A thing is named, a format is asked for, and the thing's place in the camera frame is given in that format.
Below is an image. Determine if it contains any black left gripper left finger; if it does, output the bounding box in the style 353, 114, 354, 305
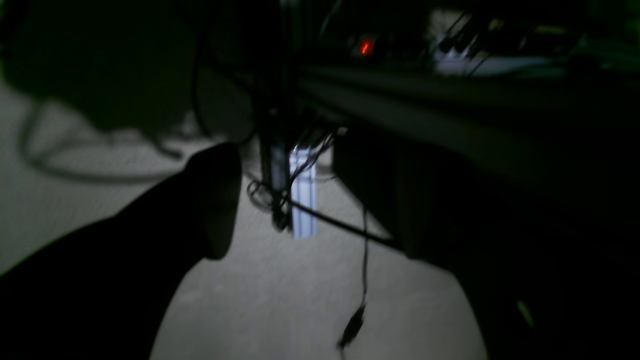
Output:
0, 143, 243, 360

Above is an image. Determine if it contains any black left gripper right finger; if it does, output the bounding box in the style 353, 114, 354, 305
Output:
334, 130, 639, 360

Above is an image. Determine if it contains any black hanging cable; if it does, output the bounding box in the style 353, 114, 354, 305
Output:
337, 205, 370, 351

